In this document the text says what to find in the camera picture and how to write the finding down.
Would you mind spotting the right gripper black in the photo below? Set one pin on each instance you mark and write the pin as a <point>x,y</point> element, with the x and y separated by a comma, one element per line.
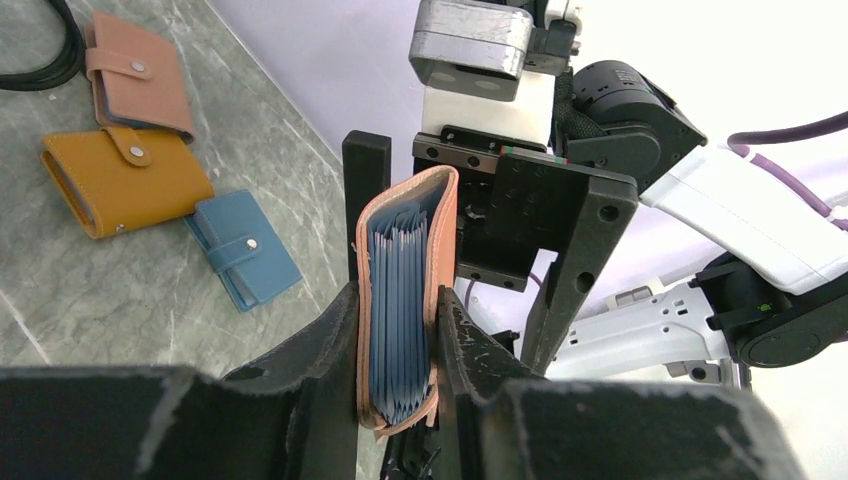
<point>518,192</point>

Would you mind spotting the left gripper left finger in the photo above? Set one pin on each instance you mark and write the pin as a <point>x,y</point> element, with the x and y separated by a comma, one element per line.
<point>288,414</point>

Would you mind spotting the mustard yellow card holder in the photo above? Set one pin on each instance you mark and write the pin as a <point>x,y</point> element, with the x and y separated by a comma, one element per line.
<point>120,179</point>

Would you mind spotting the blue card holder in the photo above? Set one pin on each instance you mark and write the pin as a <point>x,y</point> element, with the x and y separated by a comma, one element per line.
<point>243,249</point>

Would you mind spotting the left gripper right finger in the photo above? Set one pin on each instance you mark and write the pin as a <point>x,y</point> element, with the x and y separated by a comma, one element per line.
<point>499,420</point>

